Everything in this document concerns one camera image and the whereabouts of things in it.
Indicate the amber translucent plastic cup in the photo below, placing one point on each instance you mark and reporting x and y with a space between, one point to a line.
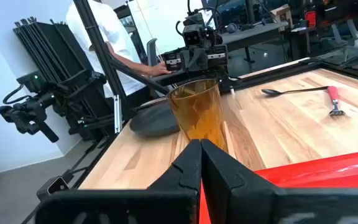
197 109

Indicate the silver metal bracket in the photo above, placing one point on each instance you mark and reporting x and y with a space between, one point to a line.
118 115

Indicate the brown cardboard box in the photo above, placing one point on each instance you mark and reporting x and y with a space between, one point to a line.
281 14

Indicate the person's hand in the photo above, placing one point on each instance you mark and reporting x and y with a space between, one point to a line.
160 70

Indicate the person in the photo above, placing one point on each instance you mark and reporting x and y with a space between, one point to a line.
117 34

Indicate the person's forearm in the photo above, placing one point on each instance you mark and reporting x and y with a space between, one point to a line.
129 63

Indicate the grey chair backrest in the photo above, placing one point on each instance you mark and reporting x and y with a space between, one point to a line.
152 51

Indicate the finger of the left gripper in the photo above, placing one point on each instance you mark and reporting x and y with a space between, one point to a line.
187 62
201 60

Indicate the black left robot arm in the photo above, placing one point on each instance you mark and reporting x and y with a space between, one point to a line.
210 34

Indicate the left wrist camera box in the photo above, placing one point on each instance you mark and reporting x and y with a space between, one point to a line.
194 35

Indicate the black equipment rack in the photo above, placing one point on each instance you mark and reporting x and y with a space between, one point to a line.
57 49

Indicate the white board panel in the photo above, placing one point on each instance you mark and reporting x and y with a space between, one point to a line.
160 21

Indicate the black background table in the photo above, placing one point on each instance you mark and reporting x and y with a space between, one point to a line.
253 32

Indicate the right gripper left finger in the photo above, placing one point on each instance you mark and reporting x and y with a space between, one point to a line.
185 174

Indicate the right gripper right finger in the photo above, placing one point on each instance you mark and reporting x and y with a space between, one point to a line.
222 174

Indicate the red plastic tray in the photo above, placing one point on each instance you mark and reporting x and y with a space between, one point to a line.
322 171

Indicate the black round plate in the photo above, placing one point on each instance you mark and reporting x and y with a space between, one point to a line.
151 121

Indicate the red equipment case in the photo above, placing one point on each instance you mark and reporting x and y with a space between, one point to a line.
311 19

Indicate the black diagonal bar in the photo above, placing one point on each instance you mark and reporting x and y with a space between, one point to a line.
135 74

